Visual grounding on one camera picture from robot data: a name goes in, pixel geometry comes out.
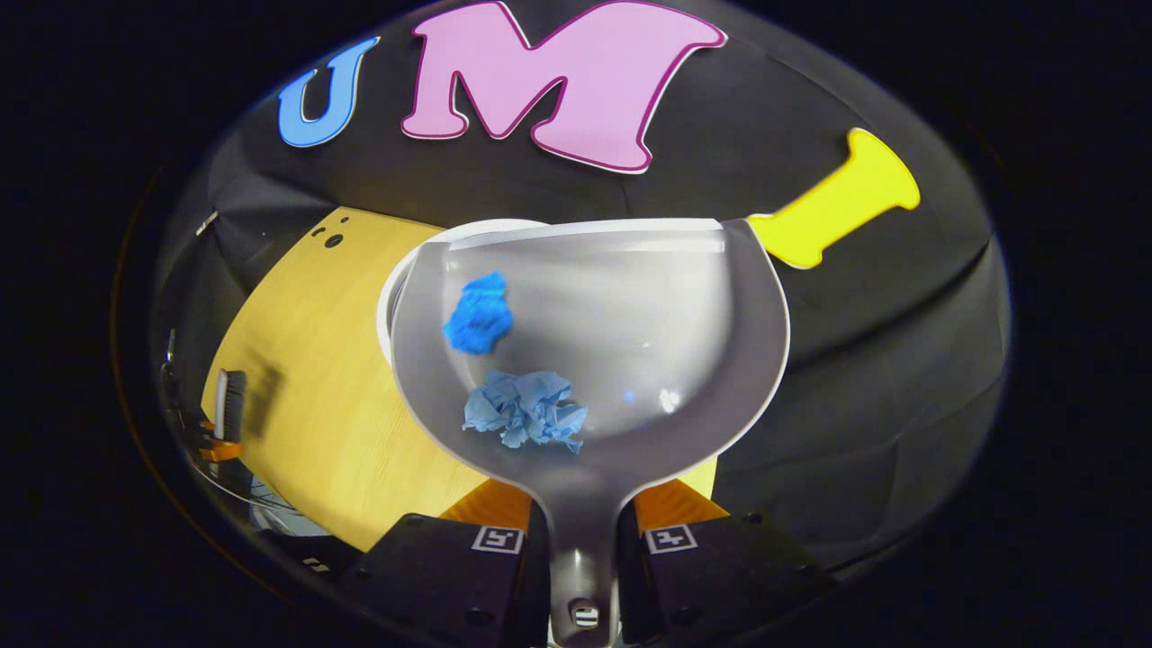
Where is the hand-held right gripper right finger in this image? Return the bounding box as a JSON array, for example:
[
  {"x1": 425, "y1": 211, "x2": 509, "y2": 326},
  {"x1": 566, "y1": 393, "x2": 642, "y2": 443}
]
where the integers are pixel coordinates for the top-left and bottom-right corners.
[{"x1": 616, "y1": 479, "x2": 838, "y2": 644}]

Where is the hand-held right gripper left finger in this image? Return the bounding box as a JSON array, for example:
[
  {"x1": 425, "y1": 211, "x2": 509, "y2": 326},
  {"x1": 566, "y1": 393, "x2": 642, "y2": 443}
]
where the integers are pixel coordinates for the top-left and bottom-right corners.
[{"x1": 337, "y1": 477, "x2": 550, "y2": 648}]

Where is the small grey broom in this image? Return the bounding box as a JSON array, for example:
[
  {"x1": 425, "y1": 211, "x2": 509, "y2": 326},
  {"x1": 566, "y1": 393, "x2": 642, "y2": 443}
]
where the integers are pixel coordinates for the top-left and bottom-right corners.
[{"x1": 212, "y1": 369, "x2": 248, "y2": 444}]

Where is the light blue paper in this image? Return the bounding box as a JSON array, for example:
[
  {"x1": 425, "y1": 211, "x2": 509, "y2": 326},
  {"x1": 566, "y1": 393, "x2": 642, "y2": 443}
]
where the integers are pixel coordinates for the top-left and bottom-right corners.
[{"x1": 463, "y1": 368, "x2": 589, "y2": 454}]

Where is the white ribbed garbage bin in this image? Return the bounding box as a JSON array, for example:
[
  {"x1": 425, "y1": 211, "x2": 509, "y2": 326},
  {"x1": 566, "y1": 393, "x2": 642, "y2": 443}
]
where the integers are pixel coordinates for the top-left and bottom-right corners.
[{"x1": 376, "y1": 219, "x2": 550, "y2": 365}]

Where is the dark blue paper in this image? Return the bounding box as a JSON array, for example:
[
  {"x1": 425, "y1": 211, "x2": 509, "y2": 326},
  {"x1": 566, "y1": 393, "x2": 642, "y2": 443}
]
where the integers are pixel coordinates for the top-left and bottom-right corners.
[{"x1": 442, "y1": 272, "x2": 514, "y2": 355}]

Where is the grey plastic dustpan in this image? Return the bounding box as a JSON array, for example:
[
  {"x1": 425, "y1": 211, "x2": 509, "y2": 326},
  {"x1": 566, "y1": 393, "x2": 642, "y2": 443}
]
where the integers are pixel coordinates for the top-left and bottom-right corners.
[{"x1": 391, "y1": 219, "x2": 791, "y2": 648}]

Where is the black backdrop cloth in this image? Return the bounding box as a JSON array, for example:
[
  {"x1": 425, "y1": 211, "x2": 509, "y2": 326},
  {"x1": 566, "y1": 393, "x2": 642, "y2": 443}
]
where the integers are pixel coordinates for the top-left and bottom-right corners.
[{"x1": 148, "y1": 0, "x2": 1013, "y2": 572}]

